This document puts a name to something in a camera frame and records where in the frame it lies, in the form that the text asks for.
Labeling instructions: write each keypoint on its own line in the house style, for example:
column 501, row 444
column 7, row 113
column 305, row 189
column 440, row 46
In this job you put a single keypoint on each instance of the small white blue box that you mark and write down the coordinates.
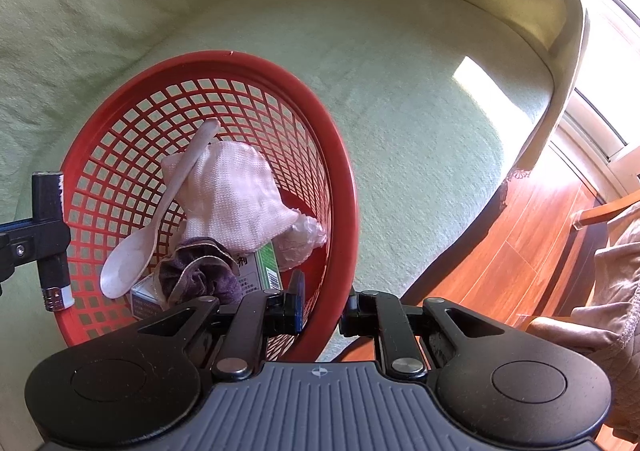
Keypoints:
column 145, row 298

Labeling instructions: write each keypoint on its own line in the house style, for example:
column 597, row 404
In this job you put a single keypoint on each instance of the red plastic mesh basket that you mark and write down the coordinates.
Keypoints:
column 345, row 211

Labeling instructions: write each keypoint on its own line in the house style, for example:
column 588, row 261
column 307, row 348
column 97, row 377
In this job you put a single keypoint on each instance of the window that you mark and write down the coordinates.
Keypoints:
column 600, row 121

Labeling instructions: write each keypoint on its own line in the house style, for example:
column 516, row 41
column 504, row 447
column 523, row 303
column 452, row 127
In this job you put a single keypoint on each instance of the wooden chair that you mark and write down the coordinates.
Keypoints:
column 607, row 211

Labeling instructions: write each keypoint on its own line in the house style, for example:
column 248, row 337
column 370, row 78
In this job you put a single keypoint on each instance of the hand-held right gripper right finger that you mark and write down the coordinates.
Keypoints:
column 360, row 313

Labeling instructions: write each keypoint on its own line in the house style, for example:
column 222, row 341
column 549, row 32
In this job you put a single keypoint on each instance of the person's beige clothing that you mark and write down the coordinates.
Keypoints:
column 615, row 291

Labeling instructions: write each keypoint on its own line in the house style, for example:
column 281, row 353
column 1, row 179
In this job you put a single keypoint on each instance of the white tissue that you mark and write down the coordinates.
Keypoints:
column 300, row 241

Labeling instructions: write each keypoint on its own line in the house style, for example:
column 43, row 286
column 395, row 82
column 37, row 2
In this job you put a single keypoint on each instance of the black stick with silver end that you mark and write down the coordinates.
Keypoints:
column 47, row 196

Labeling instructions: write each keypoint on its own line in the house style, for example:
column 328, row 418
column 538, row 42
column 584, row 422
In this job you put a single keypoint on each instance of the green medicine box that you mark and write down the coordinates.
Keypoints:
column 267, row 266

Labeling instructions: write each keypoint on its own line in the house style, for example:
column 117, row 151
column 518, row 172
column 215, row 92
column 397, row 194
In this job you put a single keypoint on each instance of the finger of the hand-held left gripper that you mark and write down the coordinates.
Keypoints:
column 35, row 238

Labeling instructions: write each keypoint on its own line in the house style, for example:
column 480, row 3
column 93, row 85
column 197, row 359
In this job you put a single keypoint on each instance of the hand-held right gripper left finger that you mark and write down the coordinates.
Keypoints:
column 299, row 301

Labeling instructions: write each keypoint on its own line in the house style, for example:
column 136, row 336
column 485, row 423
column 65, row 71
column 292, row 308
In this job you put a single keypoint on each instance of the white knit cloth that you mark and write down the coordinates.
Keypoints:
column 235, row 196

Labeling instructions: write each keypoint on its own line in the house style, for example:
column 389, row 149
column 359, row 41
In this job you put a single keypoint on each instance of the dark purple scrunchie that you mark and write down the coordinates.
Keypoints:
column 200, row 276

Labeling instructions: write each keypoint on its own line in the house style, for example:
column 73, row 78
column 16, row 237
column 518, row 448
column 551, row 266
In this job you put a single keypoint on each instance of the green sofa cover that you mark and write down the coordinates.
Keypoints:
column 400, row 106

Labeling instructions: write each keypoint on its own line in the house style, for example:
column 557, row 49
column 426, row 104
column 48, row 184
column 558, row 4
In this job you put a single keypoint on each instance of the white plastic spoon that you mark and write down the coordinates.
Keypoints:
column 125, row 266

